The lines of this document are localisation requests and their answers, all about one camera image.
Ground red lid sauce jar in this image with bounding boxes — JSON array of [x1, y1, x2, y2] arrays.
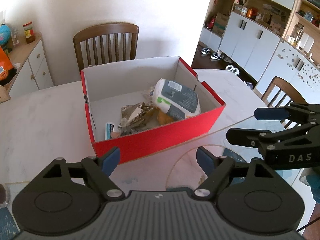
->
[[23, 21, 35, 44]]

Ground glass jar dark contents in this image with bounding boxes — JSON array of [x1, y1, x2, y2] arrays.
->
[[0, 184, 10, 208]]

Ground blueberry bread packet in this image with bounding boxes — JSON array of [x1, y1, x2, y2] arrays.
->
[[142, 86, 155, 103]]

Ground white sideboard cabinet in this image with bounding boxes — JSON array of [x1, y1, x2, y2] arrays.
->
[[4, 33, 54, 99]]

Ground right wooden chair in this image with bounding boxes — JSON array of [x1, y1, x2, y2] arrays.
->
[[260, 76, 308, 129]]

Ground far wooden chair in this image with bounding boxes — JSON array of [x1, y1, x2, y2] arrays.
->
[[73, 22, 139, 70]]

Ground blue gloved right hand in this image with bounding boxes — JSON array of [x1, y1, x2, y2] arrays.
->
[[300, 167, 320, 203]]

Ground wooden high chair back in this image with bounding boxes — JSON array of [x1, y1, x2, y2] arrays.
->
[[0, 86, 11, 103]]

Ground white snack pouch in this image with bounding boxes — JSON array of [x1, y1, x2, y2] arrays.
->
[[104, 122, 121, 140]]

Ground yellow squeaky toy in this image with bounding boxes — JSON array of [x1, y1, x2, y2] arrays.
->
[[157, 109, 177, 126]]

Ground white wall cabinet unit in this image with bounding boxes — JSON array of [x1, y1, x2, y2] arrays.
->
[[200, 0, 319, 103]]

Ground red cardboard box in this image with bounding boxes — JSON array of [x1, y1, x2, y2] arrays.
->
[[80, 56, 225, 163]]

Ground small blue globe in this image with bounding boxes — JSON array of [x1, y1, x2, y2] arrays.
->
[[0, 24, 11, 46]]

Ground orange snack bag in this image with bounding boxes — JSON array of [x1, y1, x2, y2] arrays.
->
[[0, 48, 14, 81]]

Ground silver foil wrapper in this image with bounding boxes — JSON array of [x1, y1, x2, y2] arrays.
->
[[118, 102, 156, 136]]

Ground white grey large pouch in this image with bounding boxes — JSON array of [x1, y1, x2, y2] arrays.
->
[[152, 79, 201, 121]]

